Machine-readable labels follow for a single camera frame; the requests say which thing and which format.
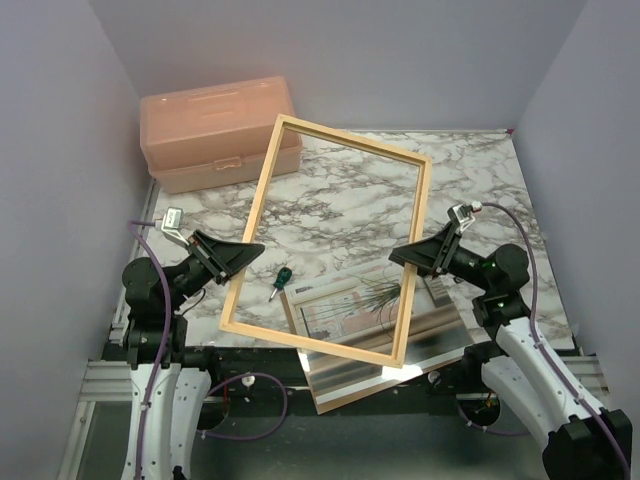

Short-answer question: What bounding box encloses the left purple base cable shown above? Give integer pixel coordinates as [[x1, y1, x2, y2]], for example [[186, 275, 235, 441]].
[[194, 371, 289, 442]]

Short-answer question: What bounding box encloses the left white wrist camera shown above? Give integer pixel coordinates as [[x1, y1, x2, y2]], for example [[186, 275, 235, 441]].
[[154, 207, 189, 248]]

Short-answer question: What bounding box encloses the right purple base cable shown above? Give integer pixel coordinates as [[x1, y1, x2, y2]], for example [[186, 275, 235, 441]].
[[455, 394, 531, 437]]

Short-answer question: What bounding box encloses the plant photo with backing board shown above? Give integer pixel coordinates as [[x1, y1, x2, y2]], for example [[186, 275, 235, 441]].
[[280, 259, 472, 414]]

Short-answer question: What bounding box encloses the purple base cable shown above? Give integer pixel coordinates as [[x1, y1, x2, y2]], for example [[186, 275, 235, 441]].
[[455, 394, 531, 437], [194, 371, 289, 442]]

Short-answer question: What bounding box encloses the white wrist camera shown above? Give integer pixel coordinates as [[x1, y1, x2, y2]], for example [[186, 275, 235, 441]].
[[154, 207, 189, 248], [447, 201, 483, 235]]

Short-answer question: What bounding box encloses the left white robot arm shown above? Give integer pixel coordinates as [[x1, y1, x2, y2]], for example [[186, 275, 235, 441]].
[[122, 230, 265, 479]]

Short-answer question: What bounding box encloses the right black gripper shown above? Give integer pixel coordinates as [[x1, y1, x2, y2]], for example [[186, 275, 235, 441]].
[[389, 221, 495, 292]]

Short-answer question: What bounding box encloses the green handled screwdriver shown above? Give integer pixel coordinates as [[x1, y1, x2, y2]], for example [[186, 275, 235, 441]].
[[268, 267, 293, 302]]

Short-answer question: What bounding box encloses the pink translucent plastic box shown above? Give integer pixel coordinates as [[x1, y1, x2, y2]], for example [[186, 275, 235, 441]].
[[140, 77, 294, 194]]

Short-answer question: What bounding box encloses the light wooden picture frame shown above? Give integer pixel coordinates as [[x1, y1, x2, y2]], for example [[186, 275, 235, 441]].
[[219, 114, 432, 368]]

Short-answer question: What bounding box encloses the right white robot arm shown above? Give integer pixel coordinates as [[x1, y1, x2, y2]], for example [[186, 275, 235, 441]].
[[389, 224, 633, 479]]

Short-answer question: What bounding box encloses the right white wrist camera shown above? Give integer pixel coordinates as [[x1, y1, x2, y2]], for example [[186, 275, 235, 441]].
[[447, 201, 483, 235]]

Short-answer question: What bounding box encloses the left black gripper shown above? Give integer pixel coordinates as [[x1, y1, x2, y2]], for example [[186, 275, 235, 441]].
[[166, 227, 265, 310]]

